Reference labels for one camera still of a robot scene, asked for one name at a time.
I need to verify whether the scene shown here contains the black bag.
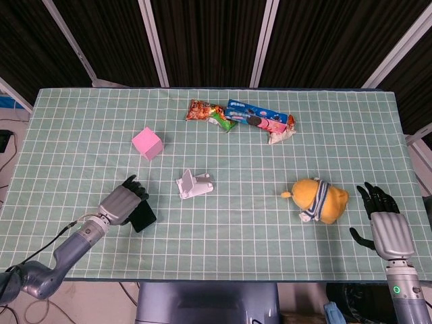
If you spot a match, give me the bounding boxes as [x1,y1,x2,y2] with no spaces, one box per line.
[325,282,398,324]

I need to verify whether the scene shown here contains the aluminium frame post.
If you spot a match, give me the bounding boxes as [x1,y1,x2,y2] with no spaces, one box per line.
[404,123,432,169]
[42,0,104,88]
[0,76,34,114]
[359,0,432,89]
[249,0,281,88]
[138,0,169,88]

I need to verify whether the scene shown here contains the black power adapter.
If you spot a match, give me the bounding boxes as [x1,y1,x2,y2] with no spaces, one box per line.
[0,130,14,153]

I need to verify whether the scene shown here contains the black smartphone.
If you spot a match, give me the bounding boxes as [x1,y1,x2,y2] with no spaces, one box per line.
[130,200,157,233]

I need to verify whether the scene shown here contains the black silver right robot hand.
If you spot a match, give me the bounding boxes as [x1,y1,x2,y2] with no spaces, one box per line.
[349,182,416,261]

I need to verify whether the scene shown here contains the grey-blue robot torso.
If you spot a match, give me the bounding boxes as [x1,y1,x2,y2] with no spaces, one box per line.
[134,281,281,324]

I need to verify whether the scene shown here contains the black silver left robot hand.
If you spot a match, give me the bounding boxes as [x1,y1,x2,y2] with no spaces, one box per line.
[97,174,150,226]

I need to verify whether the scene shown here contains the pink and blue cookie box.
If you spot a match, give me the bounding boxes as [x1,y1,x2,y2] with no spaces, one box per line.
[225,107,286,133]

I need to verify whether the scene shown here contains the green snack packet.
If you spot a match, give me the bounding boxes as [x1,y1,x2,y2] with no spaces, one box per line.
[207,111,239,133]

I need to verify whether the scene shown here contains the green checked tablecloth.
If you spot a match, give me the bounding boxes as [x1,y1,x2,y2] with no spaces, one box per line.
[0,87,432,281]

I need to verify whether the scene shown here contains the blue cloth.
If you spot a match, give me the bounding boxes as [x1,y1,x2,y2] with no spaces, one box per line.
[323,302,348,324]

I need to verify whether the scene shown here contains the yellow plush toy striped scarf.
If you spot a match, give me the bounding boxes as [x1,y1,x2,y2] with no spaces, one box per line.
[281,177,350,225]

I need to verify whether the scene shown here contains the white folding phone stand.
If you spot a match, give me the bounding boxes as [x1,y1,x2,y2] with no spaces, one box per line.
[175,168,216,200]

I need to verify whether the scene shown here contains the white orange crumpled snack wrapper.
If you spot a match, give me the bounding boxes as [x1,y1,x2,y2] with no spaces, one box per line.
[268,114,297,145]

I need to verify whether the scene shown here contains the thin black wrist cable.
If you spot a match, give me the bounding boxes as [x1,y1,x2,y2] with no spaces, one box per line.
[5,213,102,273]

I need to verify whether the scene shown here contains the pink cube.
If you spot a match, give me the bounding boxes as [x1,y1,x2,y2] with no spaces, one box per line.
[131,127,165,161]

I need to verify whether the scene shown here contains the orange snack packet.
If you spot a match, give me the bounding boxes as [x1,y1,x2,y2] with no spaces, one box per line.
[184,99,226,122]

